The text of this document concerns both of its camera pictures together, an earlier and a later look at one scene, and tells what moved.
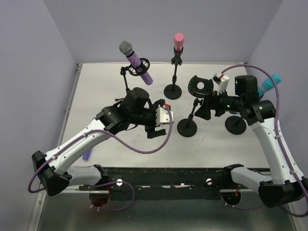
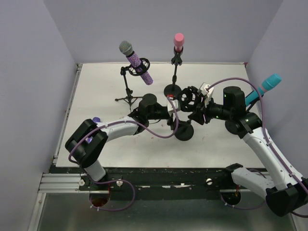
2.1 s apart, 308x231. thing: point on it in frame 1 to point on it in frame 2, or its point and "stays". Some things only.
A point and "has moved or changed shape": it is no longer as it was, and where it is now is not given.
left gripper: x=151 y=133 to x=170 y=122
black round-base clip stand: x=174 y=91 stays
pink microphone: x=178 y=41 stays
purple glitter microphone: x=126 y=48 stays
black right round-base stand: x=235 y=125 stays
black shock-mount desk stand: x=198 y=86 has moved or changed shape
